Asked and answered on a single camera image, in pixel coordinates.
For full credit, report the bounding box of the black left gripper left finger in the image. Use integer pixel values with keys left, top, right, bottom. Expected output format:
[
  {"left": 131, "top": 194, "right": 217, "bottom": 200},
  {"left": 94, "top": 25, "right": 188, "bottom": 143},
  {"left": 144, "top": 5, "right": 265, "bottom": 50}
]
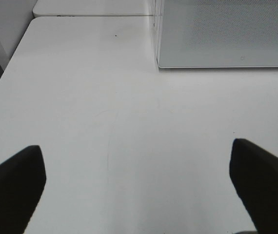
[{"left": 0, "top": 145, "right": 46, "bottom": 234}]

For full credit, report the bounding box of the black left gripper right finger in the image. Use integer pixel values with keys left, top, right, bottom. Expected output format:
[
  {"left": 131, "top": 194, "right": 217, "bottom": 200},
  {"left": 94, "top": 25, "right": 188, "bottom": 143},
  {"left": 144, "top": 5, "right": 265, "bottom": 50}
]
[{"left": 229, "top": 138, "right": 278, "bottom": 234}]

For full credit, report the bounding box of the white microwave door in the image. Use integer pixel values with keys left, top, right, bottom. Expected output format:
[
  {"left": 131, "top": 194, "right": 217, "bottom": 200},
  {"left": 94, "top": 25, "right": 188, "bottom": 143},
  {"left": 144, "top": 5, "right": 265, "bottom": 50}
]
[{"left": 155, "top": 0, "right": 278, "bottom": 68}]

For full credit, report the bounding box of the white cabinet at left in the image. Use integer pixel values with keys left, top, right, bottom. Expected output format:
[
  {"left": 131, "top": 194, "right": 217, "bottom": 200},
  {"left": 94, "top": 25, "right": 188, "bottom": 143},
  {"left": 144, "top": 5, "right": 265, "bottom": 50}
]
[{"left": 0, "top": 0, "right": 37, "bottom": 70}]

